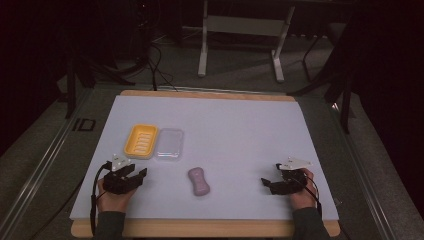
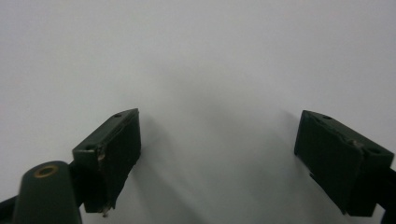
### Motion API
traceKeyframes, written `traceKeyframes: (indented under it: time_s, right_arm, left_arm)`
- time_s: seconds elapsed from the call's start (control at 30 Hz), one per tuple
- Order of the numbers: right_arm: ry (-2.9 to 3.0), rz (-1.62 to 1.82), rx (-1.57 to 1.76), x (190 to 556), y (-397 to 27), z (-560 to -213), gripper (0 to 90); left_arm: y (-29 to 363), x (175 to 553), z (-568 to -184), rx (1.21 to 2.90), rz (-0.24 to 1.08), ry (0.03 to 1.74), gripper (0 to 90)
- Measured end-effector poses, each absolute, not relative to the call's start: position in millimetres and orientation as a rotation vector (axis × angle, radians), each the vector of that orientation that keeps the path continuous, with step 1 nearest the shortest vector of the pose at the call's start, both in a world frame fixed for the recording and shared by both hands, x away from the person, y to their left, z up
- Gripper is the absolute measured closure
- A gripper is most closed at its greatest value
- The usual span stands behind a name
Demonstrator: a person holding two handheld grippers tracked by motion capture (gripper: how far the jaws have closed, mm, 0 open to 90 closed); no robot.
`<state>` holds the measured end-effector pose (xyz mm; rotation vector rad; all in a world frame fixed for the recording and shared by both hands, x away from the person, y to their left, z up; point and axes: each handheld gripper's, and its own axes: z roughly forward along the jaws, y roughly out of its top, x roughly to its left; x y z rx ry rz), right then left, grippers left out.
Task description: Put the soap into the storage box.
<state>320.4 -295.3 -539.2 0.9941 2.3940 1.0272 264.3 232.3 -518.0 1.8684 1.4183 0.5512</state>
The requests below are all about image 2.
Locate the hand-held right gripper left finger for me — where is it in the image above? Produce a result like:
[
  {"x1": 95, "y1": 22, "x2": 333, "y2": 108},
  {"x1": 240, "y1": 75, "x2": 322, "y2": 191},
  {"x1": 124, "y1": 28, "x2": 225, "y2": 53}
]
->
[{"x1": 72, "y1": 107, "x2": 142, "y2": 217}]

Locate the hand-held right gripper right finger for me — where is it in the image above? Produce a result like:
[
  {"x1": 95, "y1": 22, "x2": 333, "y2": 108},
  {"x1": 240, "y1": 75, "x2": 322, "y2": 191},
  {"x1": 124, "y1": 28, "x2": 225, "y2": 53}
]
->
[{"x1": 293, "y1": 109, "x2": 395, "y2": 217}]

